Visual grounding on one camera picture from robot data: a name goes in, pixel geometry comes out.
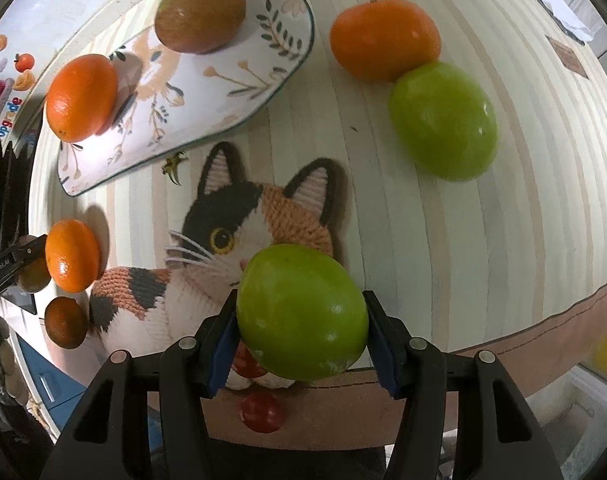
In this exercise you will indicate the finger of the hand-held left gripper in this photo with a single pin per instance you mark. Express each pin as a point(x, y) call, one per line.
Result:
point(13, 262)

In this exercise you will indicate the dark reddish orange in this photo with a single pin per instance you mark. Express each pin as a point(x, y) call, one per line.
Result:
point(66, 325)

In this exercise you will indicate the small green fruit calyx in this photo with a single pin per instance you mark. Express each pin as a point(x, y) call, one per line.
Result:
point(175, 166)

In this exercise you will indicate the blue cabinet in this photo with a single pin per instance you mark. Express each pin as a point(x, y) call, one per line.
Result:
point(36, 360)

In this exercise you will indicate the floral white plate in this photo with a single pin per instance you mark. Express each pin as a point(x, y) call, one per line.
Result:
point(208, 90)

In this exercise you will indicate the crumpled white cloth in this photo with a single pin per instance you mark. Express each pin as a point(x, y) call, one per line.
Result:
point(553, 2)

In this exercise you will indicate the brown round fruit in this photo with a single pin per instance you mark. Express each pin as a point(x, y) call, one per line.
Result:
point(34, 277)
point(200, 15)

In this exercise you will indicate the striped tablecloth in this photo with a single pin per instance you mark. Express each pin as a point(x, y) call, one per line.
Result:
point(433, 260)

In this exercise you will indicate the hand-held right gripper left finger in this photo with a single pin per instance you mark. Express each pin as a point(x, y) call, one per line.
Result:
point(221, 355)

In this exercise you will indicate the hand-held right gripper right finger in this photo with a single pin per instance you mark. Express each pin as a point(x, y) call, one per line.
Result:
point(383, 355)

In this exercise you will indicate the knitted cat mat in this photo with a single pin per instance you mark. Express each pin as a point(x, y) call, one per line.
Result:
point(283, 215)

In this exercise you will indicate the red cherry tomato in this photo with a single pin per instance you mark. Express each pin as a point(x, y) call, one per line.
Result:
point(246, 365)
point(261, 412)

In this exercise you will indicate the colourful wall stickers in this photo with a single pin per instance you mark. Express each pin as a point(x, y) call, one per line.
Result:
point(23, 62)

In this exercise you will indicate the large orange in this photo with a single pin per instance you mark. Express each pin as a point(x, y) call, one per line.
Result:
point(82, 97)

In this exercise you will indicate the green apple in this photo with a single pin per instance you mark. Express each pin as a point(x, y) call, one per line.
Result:
point(302, 312)
point(443, 120)

